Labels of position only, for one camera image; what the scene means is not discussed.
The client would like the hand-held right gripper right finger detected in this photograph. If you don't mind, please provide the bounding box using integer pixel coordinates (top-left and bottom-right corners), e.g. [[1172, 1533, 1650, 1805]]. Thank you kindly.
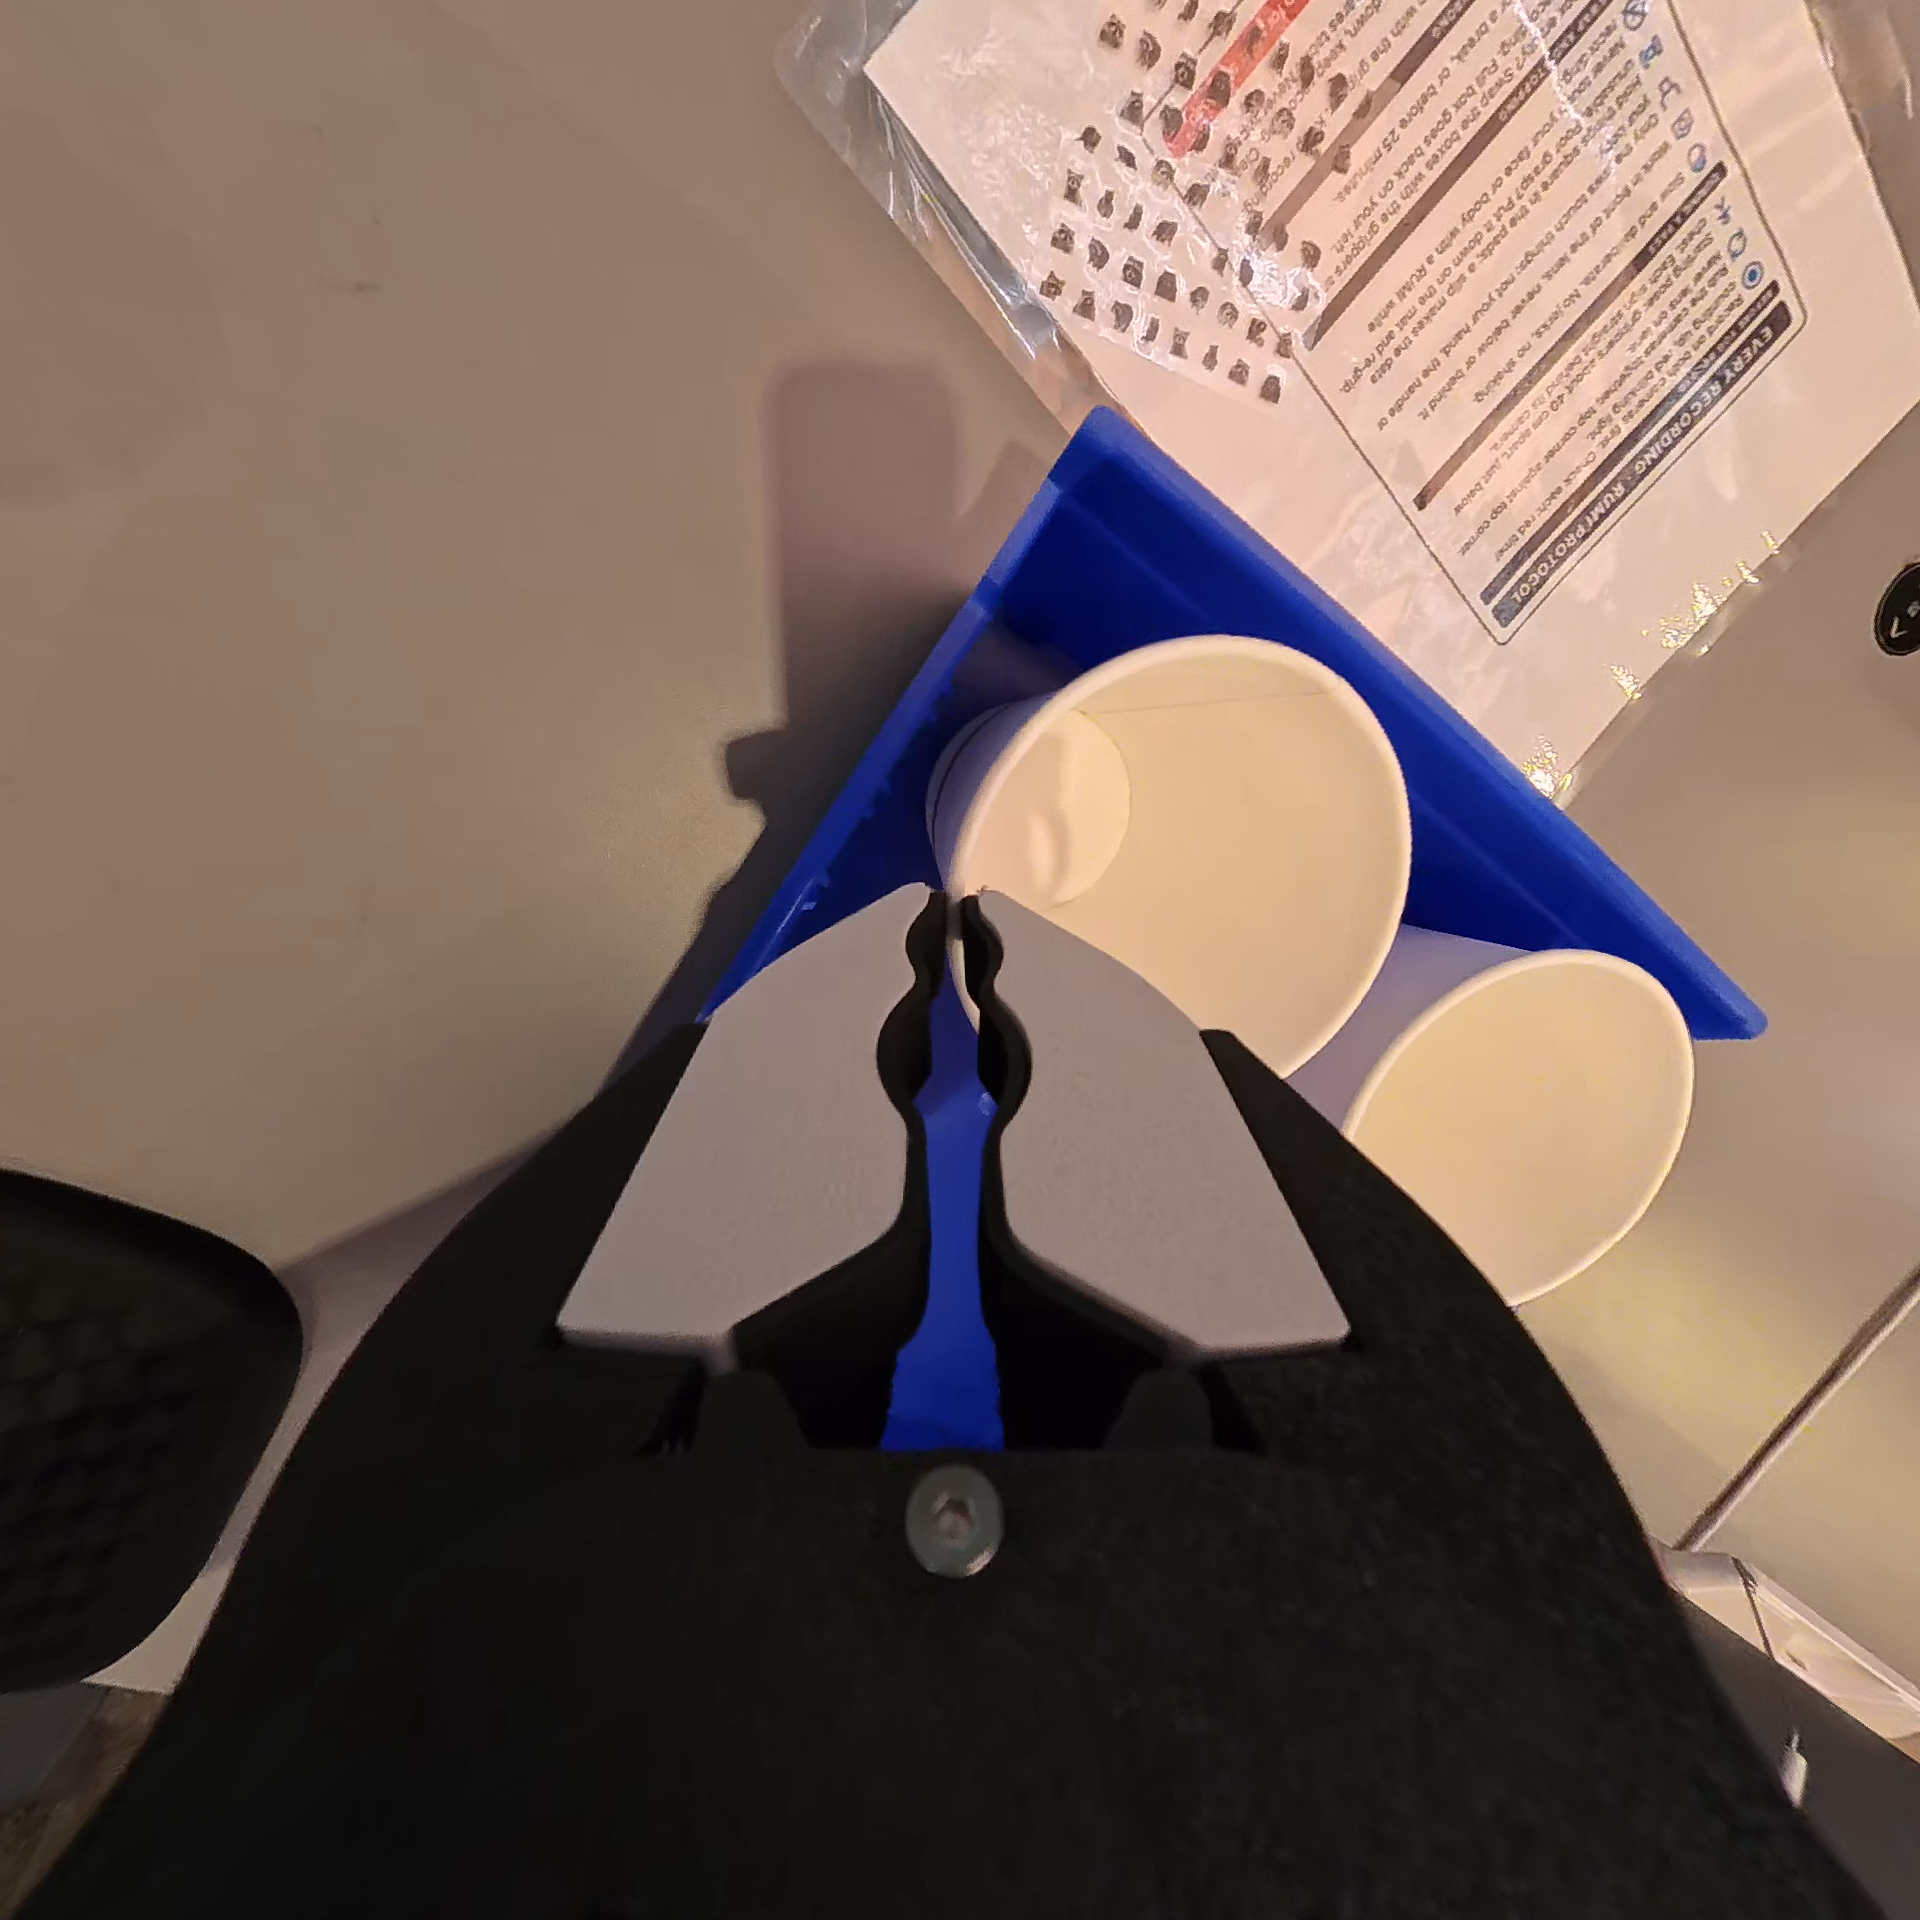
[[958, 890, 1354, 1449]]

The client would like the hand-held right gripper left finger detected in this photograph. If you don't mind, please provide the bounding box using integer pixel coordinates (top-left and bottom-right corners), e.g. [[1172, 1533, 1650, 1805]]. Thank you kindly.
[[555, 884, 947, 1449]]

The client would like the white green-banded paper cup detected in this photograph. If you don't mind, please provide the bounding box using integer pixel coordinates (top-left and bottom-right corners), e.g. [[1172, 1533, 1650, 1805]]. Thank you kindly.
[[1290, 929, 1695, 1308], [925, 633, 1412, 1081]]

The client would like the blue plastic bin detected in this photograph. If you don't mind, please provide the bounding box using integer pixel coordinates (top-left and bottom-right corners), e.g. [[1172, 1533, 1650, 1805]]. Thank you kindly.
[[696, 404, 1770, 1454]]

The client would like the paper sheet in plastic sleeve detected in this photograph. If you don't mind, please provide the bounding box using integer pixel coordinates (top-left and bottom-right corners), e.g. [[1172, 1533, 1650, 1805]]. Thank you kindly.
[[775, 0, 1920, 782]]

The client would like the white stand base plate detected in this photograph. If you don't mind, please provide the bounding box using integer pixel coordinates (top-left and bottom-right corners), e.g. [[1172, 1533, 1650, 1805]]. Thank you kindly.
[[1658, 1545, 1920, 1807]]

